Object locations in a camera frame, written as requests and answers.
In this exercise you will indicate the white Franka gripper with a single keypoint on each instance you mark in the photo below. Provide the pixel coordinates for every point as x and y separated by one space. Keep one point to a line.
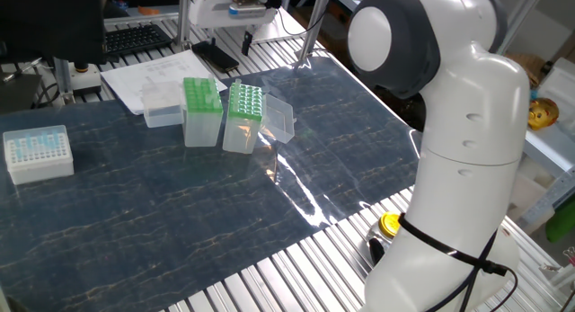
206 11

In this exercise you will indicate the translucent tip box green rack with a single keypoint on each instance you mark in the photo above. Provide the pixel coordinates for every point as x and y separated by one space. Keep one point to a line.
202 127
240 136

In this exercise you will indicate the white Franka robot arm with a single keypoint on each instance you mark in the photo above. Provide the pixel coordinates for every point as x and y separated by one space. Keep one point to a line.
471 123

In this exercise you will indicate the white tip box blue tips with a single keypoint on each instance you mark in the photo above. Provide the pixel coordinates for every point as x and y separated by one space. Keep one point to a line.
40 168

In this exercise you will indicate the black smartphone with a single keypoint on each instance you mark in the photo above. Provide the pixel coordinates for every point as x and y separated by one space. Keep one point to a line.
220 58

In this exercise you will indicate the orange object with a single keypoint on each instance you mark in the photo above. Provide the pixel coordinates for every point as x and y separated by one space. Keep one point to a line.
148 10

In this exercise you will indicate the black keyboard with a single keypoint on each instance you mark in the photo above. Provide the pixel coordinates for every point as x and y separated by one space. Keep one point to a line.
135 38

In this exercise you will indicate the white paper sheet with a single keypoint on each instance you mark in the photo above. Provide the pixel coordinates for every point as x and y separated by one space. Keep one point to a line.
135 73

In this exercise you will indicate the white stand base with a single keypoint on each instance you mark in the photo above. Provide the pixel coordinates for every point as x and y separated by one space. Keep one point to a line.
87 82

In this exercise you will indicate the black monitor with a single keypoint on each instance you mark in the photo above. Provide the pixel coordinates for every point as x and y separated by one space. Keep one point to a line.
45 24

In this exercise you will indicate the dark marble pattern mat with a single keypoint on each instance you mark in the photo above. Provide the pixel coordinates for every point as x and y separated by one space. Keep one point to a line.
135 213

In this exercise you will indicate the silver metal bar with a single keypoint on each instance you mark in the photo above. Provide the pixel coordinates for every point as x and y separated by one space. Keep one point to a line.
20 70

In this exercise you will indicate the black box device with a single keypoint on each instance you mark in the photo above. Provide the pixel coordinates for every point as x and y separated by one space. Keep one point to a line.
18 91

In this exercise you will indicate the glass jar gold lid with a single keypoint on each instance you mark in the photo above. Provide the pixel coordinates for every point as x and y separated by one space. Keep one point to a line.
388 224

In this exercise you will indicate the golden toy figure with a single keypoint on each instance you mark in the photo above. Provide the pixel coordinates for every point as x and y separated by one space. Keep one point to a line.
543 113

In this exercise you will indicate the white foam block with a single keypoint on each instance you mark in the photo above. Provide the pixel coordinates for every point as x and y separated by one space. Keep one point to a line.
525 195

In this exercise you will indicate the white metal shelf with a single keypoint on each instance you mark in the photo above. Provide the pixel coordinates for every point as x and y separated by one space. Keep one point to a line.
552 150

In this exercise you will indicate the grey slotted angle beam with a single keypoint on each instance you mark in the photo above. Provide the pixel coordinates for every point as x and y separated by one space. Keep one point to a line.
548 199

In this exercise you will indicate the white pedestal metal base plate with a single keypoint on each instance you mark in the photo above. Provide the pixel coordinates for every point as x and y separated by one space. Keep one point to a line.
278 35

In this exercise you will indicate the aluminium frame post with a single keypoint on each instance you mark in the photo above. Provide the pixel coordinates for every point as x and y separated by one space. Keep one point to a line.
64 78
521 20
184 15

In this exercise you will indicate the aluminium frame rail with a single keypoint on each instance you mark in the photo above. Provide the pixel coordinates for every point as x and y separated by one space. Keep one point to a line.
148 16

